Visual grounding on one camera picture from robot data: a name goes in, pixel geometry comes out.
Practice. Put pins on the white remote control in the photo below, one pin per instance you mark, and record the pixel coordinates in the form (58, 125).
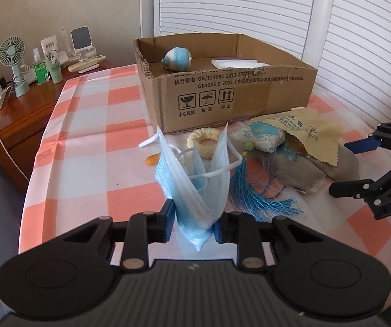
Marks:
(86, 64)

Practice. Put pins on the blue face mask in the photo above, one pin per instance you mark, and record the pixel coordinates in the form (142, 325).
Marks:
(199, 187)

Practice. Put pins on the wooden nightstand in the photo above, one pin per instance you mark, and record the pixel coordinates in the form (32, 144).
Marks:
(22, 124)

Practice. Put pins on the blue tasselled sachet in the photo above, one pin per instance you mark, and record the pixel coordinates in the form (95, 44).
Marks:
(253, 189)

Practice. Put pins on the cream hair scrunchie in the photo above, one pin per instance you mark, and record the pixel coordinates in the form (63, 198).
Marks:
(205, 141)

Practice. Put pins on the phone on white stand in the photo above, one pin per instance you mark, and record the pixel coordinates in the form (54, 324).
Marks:
(81, 40)

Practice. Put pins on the grey fabric pouch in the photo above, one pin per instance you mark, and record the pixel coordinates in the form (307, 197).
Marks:
(299, 173)
(347, 168)

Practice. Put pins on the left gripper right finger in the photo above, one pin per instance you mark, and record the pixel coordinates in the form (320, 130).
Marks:
(248, 235)

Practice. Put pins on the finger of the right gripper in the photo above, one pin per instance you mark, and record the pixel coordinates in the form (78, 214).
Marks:
(364, 188)
(364, 145)

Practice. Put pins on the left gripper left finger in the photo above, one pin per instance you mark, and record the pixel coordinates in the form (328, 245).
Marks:
(144, 229)

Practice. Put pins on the blue round plush toy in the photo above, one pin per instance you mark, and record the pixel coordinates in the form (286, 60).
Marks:
(178, 59)

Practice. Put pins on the green bottle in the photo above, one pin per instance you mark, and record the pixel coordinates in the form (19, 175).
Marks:
(41, 73)

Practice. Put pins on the green mini desk fan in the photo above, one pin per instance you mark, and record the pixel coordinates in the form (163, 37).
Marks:
(12, 51)

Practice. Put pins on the white cloth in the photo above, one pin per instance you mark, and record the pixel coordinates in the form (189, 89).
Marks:
(237, 64)

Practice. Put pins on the yellow cleaning cloth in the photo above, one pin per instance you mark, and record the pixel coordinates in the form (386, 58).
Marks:
(318, 136)

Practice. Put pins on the pale green tube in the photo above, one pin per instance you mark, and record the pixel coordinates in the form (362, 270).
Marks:
(53, 66)

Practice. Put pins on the checkered orange white tablecloth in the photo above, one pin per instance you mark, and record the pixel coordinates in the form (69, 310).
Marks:
(91, 163)

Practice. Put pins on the white louvered closet doors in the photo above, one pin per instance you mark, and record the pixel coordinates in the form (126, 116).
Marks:
(347, 41)

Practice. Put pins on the brown cardboard box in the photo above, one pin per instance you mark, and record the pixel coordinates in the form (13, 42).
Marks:
(206, 96)

